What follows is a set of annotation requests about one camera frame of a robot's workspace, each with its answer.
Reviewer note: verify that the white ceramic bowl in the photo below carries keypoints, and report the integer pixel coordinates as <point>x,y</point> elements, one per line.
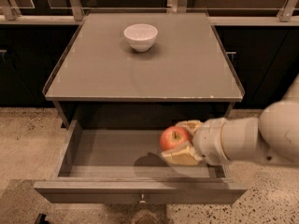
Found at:
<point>140,37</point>

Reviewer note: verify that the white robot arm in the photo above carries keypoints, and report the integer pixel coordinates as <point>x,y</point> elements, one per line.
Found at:
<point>272,138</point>

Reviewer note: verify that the red apple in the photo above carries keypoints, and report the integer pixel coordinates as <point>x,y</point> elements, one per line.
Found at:
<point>172,137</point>

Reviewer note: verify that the open grey top drawer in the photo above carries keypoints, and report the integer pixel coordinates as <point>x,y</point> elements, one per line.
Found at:
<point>117,166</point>

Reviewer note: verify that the small metal drawer knob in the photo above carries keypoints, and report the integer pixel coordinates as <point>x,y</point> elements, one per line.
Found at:
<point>142,199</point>

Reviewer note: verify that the metal railing frame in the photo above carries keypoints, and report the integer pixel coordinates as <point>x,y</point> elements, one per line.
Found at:
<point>219,12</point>

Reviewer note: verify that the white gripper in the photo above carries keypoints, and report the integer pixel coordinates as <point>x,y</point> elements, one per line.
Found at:
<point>207,140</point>

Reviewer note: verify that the grey cabinet with counter top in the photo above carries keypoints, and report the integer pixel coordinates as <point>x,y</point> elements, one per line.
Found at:
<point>186,74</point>

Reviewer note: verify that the black object at floor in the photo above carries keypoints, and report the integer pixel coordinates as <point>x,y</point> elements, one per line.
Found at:
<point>41,219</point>

